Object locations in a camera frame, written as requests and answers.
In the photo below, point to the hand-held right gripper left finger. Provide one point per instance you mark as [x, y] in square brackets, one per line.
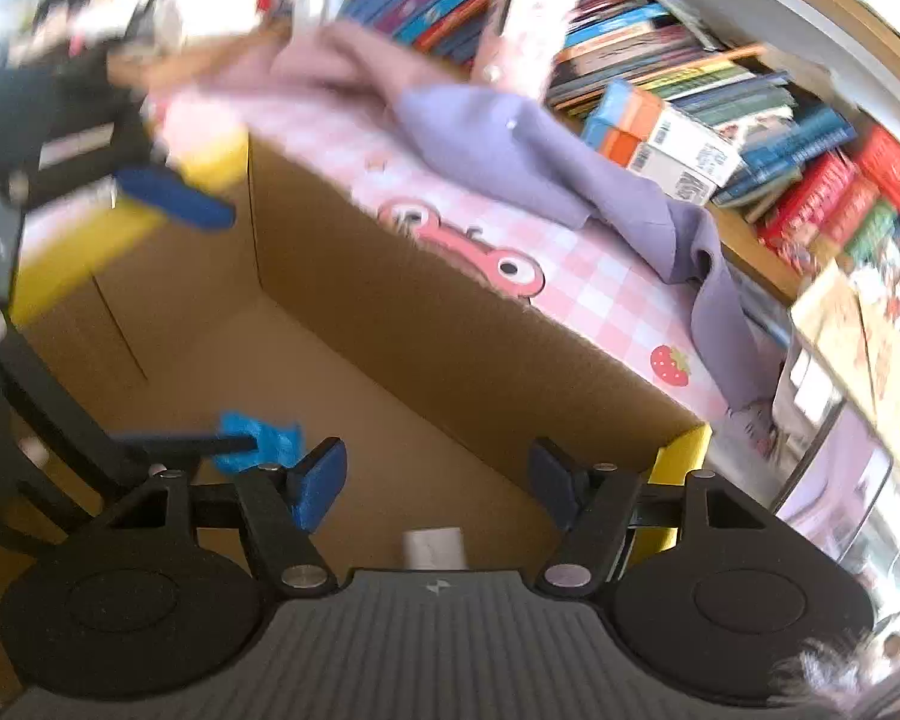
[319, 487]

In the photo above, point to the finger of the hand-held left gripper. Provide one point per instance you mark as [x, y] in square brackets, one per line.
[60, 405]
[176, 199]

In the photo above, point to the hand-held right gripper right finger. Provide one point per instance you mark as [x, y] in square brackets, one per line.
[549, 481]

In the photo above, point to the blue wrapper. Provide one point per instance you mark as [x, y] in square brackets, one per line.
[270, 446]

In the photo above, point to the small white packet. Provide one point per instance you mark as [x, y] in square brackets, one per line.
[435, 549]

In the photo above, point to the yellow cardboard box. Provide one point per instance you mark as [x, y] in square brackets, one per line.
[420, 315]

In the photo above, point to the wooden tissue box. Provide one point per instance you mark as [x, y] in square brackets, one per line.
[195, 64]

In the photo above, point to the white tissue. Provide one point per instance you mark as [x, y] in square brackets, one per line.
[202, 7]

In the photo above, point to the pink cloth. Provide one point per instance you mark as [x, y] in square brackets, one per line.
[330, 60]

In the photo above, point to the brown paper envelopes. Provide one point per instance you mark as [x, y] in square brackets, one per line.
[832, 330]

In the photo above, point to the purple cloth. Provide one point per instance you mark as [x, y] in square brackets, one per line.
[510, 150]

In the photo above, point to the orange and blue carton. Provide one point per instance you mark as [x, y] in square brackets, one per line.
[645, 161]
[660, 124]

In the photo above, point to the pile of books and papers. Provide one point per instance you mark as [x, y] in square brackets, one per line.
[892, 360]

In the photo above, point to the pink cylinder canister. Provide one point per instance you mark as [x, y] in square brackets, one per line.
[526, 30]

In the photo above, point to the row of red dictionaries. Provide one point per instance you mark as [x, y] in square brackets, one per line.
[832, 195]

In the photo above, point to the row of leaning books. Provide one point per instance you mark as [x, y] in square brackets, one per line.
[645, 37]

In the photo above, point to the white bookshelf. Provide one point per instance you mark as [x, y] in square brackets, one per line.
[795, 7]

